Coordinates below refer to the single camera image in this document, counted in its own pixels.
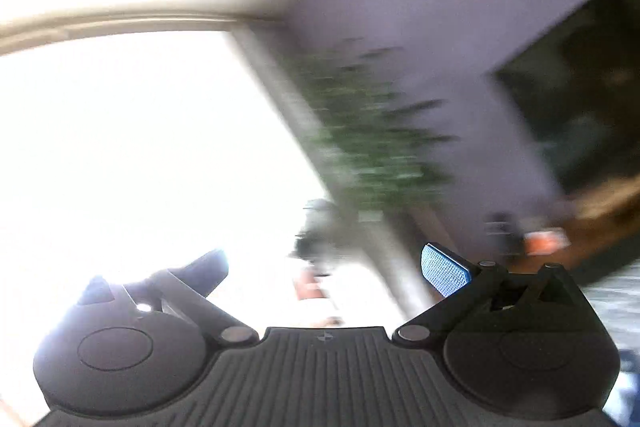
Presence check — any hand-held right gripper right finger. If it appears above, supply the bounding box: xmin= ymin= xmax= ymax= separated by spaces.
xmin=392 ymin=243 xmax=596 ymax=350

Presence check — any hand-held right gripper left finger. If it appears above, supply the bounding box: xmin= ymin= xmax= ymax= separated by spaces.
xmin=75 ymin=249 xmax=261 ymax=350

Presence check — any black countertop appliance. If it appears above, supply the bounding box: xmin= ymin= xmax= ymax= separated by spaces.
xmin=484 ymin=212 xmax=523 ymax=258

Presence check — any orange tissue box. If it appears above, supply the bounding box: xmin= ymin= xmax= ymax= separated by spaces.
xmin=522 ymin=227 xmax=571 ymax=256

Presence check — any dark blurred object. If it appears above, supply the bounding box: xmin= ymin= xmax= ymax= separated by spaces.
xmin=291 ymin=198 xmax=352 ymax=279

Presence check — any green potted plant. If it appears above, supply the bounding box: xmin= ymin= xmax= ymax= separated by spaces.
xmin=290 ymin=39 xmax=461 ymax=212

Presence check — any wooden television stand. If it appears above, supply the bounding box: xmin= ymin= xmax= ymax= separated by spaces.
xmin=515 ymin=179 xmax=640 ymax=288

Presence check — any grey quilted bedspread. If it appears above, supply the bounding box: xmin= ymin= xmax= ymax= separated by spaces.
xmin=582 ymin=269 xmax=640 ymax=358

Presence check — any black flat screen television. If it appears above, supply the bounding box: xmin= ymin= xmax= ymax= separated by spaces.
xmin=492 ymin=0 xmax=640 ymax=198

